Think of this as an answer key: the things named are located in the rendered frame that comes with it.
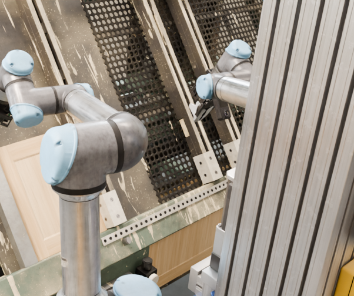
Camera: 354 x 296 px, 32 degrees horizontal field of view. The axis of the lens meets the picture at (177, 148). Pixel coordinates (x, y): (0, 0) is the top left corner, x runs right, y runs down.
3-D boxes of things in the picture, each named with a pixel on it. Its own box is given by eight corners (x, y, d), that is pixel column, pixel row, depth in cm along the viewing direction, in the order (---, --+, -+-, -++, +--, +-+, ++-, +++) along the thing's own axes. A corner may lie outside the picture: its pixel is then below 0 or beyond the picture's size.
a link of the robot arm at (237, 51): (239, 56, 193) (227, 37, 197) (223, 80, 201) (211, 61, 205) (258, 56, 198) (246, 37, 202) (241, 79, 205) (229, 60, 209)
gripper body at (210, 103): (203, 89, 220) (218, 66, 212) (217, 107, 218) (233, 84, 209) (187, 93, 215) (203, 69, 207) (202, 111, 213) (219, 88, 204)
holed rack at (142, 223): (103, 246, 223) (104, 246, 222) (100, 238, 223) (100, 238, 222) (341, 131, 333) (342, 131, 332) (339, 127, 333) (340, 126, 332)
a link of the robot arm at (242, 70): (233, 105, 194) (217, 79, 199) (260, 100, 199) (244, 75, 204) (243, 88, 188) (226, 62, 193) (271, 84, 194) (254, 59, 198)
